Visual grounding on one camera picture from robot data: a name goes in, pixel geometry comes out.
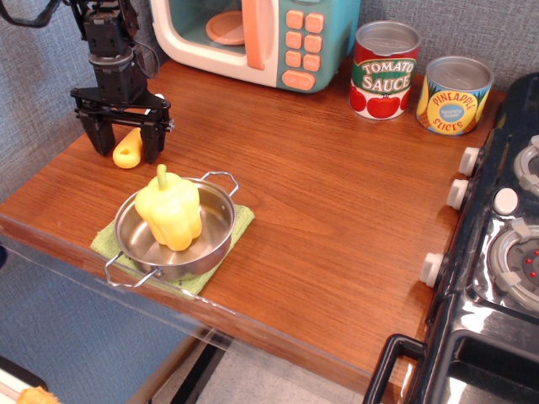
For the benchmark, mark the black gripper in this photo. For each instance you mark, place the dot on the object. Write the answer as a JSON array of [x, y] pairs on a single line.
[[122, 96]]

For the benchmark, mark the yellow handled toy knife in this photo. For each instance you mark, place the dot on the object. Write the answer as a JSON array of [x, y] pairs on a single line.
[[128, 153]]

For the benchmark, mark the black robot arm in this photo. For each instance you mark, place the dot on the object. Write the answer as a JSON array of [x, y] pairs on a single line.
[[109, 28]]

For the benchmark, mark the white stove knob bottom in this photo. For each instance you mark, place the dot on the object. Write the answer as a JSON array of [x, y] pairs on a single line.
[[431, 268]]

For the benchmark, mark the white stove knob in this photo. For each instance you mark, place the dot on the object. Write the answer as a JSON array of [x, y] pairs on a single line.
[[468, 161], [431, 268], [457, 193]]

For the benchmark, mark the white stove knob middle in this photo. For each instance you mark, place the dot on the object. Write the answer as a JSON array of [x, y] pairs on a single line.
[[457, 193]]

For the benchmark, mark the white stove knob top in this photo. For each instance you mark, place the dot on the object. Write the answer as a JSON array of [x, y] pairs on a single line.
[[468, 161]]

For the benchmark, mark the black toy stove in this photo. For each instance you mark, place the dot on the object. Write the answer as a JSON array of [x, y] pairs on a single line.
[[481, 343]]

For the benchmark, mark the yellow toy bell pepper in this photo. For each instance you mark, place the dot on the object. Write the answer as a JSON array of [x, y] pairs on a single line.
[[170, 205]]

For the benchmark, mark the green cloth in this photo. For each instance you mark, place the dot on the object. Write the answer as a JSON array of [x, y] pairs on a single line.
[[105, 245]]

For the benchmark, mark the small steel pan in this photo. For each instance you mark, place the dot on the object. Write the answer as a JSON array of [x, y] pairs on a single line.
[[155, 261]]

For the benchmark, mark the toy microwave oven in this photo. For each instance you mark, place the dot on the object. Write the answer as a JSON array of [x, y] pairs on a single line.
[[293, 45]]

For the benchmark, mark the tomato sauce can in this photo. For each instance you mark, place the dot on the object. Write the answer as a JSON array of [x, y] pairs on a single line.
[[384, 63]]

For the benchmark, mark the pineapple slices can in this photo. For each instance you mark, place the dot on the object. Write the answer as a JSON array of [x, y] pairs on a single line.
[[454, 93]]

